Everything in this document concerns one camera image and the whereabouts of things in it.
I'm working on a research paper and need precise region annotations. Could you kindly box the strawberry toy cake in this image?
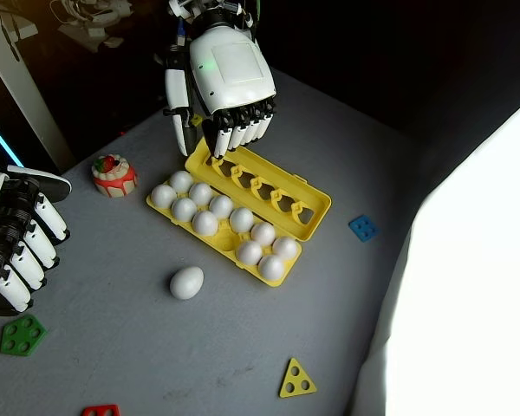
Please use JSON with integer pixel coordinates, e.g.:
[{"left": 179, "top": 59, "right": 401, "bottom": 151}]
[{"left": 90, "top": 154, "right": 139, "bottom": 199}]

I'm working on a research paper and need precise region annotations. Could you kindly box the white equipment clutter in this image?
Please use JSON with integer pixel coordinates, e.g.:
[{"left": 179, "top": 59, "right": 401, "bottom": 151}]
[{"left": 54, "top": 0, "right": 134, "bottom": 54}]

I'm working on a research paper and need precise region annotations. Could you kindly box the white backdrop sheet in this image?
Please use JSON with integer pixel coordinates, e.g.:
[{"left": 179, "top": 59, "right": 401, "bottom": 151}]
[{"left": 348, "top": 97, "right": 520, "bottom": 416}]

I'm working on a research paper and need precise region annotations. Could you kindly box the blue light strip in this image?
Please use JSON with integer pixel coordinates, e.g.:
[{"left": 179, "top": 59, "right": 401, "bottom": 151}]
[{"left": 0, "top": 111, "right": 26, "bottom": 169}]

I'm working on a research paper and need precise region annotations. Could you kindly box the white post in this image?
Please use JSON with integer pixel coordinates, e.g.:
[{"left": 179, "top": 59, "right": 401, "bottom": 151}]
[{"left": 0, "top": 0, "right": 78, "bottom": 172}]

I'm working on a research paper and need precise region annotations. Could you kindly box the yellow egg carton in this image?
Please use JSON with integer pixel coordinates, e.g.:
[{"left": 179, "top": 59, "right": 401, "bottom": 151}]
[{"left": 146, "top": 137, "right": 333, "bottom": 288}]

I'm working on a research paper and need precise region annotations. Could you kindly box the white toy egg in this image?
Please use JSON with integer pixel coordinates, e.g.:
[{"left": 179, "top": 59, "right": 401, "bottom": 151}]
[
  {"left": 250, "top": 221, "right": 277, "bottom": 247},
  {"left": 257, "top": 254, "right": 286, "bottom": 282},
  {"left": 150, "top": 184, "right": 178, "bottom": 210},
  {"left": 208, "top": 194, "right": 235, "bottom": 220},
  {"left": 168, "top": 170, "right": 195, "bottom": 195},
  {"left": 188, "top": 181, "right": 215, "bottom": 207},
  {"left": 235, "top": 240, "right": 263, "bottom": 267},
  {"left": 169, "top": 265, "right": 205, "bottom": 301},
  {"left": 171, "top": 197, "right": 198, "bottom": 224},
  {"left": 192, "top": 210, "right": 220, "bottom": 237},
  {"left": 229, "top": 206, "right": 256, "bottom": 234},
  {"left": 271, "top": 236, "right": 299, "bottom": 262}
]

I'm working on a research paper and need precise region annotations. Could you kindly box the blue square block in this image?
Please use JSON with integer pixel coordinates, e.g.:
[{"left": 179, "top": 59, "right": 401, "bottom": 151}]
[{"left": 348, "top": 214, "right": 380, "bottom": 243}]

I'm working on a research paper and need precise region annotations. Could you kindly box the grey table cloth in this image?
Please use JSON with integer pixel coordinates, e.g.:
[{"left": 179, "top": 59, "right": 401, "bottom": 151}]
[{"left": 0, "top": 67, "right": 520, "bottom": 416}]

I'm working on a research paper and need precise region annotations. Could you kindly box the yellow triangle block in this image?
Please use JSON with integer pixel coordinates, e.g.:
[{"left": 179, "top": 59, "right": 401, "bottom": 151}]
[{"left": 278, "top": 357, "right": 318, "bottom": 400}]

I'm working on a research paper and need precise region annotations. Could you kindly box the red block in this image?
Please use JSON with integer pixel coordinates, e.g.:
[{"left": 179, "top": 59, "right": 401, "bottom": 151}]
[{"left": 81, "top": 404, "right": 121, "bottom": 416}]

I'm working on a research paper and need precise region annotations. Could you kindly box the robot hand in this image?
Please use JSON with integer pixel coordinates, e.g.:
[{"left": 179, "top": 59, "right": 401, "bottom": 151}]
[
  {"left": 0, "top": 160, "right": 74, "bottom": 318},
  {"left": 163, "top": 23, "right": 278, "bottom": 159}
]

